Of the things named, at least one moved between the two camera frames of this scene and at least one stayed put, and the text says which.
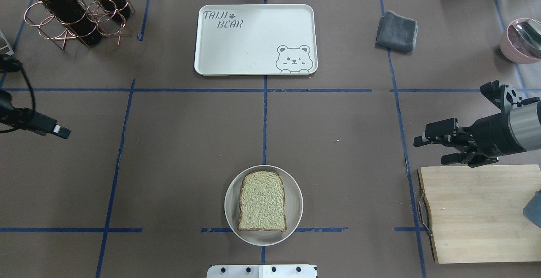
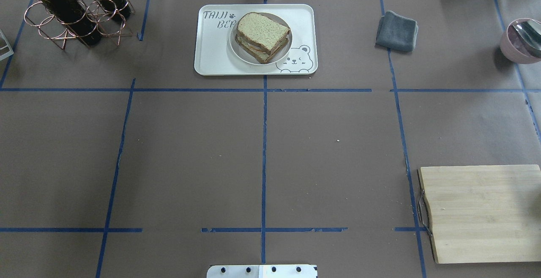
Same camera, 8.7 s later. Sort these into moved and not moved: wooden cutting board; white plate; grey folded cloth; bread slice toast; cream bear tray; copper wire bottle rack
Moved: bread slice toast; white plate
Not moved: copper wire bottle rack; grey folded cloth; wooden cutting board; cream bear tray
